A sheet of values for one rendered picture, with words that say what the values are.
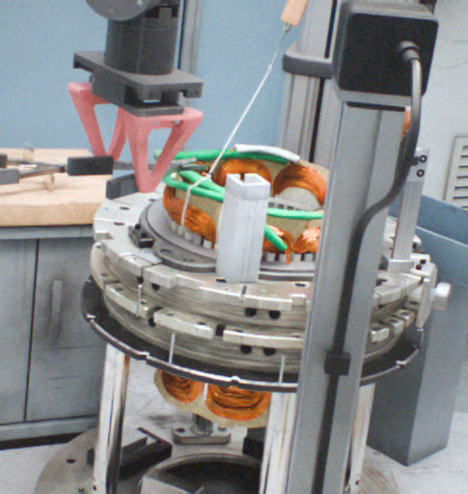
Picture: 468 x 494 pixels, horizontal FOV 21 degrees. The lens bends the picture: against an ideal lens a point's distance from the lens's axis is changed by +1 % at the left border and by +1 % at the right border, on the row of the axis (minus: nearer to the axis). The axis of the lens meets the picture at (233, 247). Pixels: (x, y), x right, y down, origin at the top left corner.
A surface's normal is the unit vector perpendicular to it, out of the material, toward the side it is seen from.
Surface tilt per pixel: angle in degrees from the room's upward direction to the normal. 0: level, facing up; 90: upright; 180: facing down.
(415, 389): 90
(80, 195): 0
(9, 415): 90
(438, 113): 90
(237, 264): 90
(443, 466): 0
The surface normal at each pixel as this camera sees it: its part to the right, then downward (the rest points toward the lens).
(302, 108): -0.18, 0.33
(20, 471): 0.11, -0.93
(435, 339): 0.72, 0.32
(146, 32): 0.12, 0.37
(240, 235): 0.42, 0.37
